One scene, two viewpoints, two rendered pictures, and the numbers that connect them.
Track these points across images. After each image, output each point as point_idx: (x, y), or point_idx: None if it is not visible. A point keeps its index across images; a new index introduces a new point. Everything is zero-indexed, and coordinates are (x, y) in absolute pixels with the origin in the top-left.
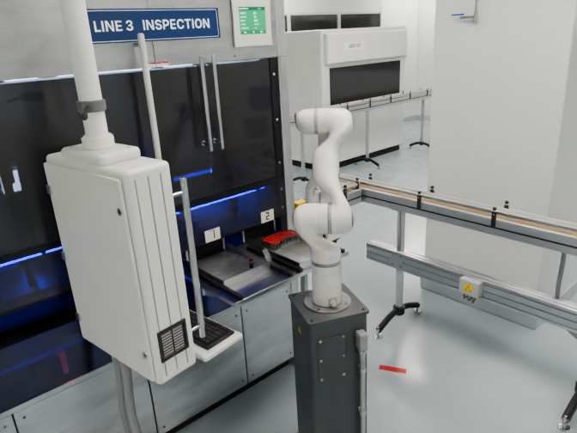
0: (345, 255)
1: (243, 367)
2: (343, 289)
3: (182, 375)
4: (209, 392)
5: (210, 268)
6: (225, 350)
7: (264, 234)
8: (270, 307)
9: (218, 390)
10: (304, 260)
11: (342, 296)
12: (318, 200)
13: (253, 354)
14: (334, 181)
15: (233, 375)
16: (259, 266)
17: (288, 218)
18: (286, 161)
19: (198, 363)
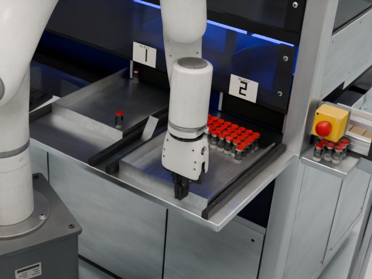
0: (208, 227)
1: (158, 272)
2: (52, 230)
3: (82, 202)
4: (109, 254)
5: (116, 95)
6: (137, 227)
7: (262, 124)
8: (216, 235)
9: (120, 264)
10: (129, 164)
11: (16, 226)
12: (170, 77)
13: (175, 272)
14: (0, 3)
15: (141, 267)
16: (104, 125)
17: (286, 122)
18: (310, 8)
19: (101, 207)
